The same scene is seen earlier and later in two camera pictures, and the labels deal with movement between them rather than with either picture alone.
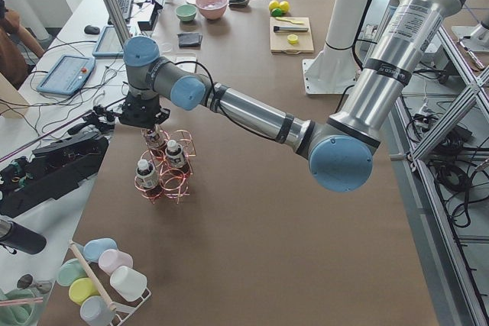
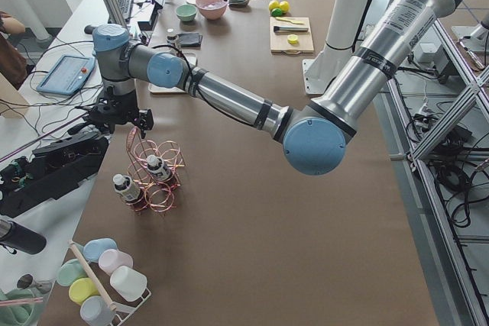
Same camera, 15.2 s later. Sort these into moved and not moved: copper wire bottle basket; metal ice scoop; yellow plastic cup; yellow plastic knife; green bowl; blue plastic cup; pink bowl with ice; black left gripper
Moved: black left gripper; copper wire bottle basket
Not moved: green bowl; blue plastic cup; yellow plastic cup; metal ice scoop; pink bowl with ice; yellow plastic knife
